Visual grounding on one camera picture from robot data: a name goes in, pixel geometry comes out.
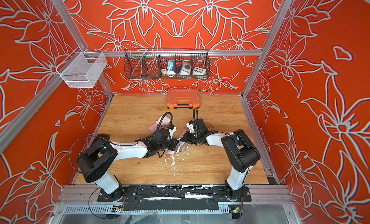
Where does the black wire wall basket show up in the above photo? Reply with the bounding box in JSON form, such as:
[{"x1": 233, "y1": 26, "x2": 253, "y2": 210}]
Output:
[{"x1": 124, "y1": 48, "x2": 211, "y2": 79}]

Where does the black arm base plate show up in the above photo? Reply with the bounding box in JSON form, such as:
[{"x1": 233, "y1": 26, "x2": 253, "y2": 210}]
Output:
[{"x1": 97, "y1": 184, "x2": 251, "y2": 202}]

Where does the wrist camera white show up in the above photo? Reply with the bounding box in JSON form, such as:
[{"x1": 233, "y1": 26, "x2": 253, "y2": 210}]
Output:
[
  {"x1": 187, "y1": 121, "x2": 196, "y2": 133},
  {"x1": 168, "y1": 124, "x2": 176, "y2": 138}
]

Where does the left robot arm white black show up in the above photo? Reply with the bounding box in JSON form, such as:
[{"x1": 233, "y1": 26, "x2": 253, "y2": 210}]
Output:
[{"x1": 77, "y1": 112, "x2": 178, "y2": 197}]

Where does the blue small box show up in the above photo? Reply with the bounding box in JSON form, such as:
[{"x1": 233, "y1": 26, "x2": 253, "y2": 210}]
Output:
[{"x1": 167, "y1": 61, "x2": 176, "y2": 71}]

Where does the white button box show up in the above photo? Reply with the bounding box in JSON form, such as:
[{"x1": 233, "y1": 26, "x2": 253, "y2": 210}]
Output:
[{"x1": 192, "y1": 67, "x2": 206, "y2": 77}]

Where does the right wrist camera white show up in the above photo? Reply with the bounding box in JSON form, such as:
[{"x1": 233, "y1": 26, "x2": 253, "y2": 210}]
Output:
[{"x1": 187, "y1": 121, "x2": 196, "y2": 133}]

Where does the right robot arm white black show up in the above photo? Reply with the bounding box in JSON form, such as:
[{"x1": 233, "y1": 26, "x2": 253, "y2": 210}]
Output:
[{"x1": 180, "y1": 108, "x2": 261, "y2": 201}]

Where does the clear brown protractor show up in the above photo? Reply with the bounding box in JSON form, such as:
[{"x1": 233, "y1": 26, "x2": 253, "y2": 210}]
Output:
[{"x1": 205, "y1": 122, "x2": 215, "y2": 131}]

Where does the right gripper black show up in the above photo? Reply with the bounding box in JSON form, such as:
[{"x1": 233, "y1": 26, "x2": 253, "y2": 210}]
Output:
[{"x1": 179, "y1": 131, "x2": 202, "y2": 146}]

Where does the orange plastic tool case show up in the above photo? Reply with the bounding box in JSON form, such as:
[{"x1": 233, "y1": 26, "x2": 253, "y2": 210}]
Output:
[{"x1": 166, "y1": 89, "x2": 200, "y2": 109}]

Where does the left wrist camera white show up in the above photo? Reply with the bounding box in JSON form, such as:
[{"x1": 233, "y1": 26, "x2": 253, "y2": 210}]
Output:
[{"x1": 168, "y1": 124, "x2": 176, "y2": 138}]

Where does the white wire wall basket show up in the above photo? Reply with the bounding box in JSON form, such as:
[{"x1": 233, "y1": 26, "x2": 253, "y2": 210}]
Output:
[{"x1": 57, "y1": 52, "x2": 108, "y2": 88}]

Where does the pink ruler set pouch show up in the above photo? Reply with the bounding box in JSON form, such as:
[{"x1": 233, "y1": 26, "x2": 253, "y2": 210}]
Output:
[{"x1": 165, "y1": 128, "x2": 190, "y2": 156}]

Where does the white round-dial device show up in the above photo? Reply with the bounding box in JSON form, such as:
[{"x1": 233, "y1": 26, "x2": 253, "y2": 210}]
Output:
[{"x1": 179, "y1": 62, "x2": 192, "y2": 76}]

